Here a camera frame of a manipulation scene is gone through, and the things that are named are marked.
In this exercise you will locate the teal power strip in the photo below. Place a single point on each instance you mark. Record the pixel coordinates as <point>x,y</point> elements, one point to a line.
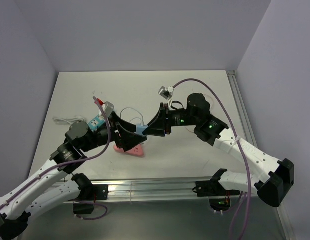
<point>95,123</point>

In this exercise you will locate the pink triangular power strip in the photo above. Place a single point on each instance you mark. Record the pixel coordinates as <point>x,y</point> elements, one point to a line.
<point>137,151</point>

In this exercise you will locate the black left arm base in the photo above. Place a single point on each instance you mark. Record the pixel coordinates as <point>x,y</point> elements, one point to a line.
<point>95,192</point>

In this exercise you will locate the blue charger plug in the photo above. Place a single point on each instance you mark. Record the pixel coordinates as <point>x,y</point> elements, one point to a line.
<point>140,129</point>

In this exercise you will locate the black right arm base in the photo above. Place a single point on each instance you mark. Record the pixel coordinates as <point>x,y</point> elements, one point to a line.
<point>222,197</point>

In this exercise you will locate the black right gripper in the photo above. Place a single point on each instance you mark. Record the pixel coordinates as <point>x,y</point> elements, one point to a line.
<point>162,121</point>

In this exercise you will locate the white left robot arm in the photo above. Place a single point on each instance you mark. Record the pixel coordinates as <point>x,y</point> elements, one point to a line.
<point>55,182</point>

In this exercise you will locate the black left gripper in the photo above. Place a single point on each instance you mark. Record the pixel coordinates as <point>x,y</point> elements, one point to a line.
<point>126,140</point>

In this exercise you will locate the aluminium frame rail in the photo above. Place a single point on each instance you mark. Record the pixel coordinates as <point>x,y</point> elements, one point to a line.
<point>171,164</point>

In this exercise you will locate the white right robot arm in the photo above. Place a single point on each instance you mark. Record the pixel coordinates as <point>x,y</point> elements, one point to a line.
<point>269,178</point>

